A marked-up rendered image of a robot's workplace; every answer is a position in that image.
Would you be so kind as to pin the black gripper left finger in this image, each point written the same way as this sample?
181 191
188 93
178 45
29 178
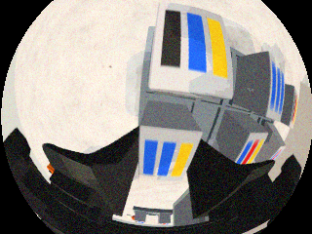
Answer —
109 170

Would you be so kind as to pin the large beige panel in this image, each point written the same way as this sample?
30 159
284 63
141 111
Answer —
298 140

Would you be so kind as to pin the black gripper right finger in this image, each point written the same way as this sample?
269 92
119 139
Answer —
213 178

